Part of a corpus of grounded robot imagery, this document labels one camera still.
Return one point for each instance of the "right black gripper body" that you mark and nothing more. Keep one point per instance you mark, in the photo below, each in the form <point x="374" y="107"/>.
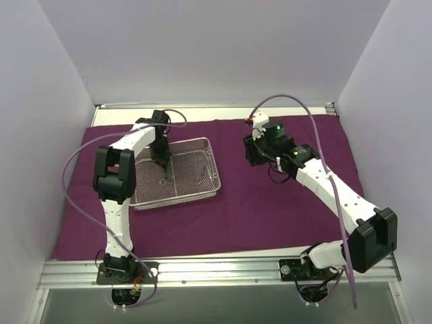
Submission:
<point x="250" y="152"/>

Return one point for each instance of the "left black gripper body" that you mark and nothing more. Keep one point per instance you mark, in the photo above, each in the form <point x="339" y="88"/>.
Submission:
<point x="162" y="159"/>

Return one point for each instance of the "steel clamp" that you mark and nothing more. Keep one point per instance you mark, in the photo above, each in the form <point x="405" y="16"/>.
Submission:
<point x="165" y="179"/>

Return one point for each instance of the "metal mesh instrument tray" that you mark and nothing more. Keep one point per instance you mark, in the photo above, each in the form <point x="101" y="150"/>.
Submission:
<point x="187" y="157"/>

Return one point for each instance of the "purple surgical wrap cloth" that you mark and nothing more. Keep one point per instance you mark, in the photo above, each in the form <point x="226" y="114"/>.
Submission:
<point x="249" y="212"/>

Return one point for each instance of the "steel tweezers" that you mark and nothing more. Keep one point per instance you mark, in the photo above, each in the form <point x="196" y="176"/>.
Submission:
<point x="202" y="175"/>

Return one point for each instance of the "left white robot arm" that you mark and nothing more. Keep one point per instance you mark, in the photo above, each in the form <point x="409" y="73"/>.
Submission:
<point x="114" y="181"/>

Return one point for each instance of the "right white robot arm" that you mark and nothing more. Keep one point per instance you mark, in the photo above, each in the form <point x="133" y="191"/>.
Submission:
<point x="369" y="234"/>

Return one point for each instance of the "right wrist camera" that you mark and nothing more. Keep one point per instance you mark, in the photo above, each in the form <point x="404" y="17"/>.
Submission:
<point x="275" y="133"/>

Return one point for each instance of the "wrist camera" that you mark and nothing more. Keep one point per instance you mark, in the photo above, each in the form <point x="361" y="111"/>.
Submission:
<point x="160" y="118"/>
<point x="275" y="133"/>

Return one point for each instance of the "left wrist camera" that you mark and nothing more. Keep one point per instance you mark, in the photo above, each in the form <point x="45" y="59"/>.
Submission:
<point x="160" y="118"/>

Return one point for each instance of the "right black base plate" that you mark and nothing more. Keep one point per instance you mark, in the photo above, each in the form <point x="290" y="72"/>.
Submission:
<point x="294" y="269"/>

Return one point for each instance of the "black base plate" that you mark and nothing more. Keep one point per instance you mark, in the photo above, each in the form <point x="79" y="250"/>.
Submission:
<point x="294" y="269"/>
<point x="137" y="275"/>

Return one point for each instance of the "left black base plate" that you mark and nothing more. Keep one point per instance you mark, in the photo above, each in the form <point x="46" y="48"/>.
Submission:
<point x="137" y="275"/>

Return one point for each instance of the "aluminium front rail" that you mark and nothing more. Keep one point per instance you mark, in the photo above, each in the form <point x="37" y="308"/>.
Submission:
<point x="172" y="273"/>

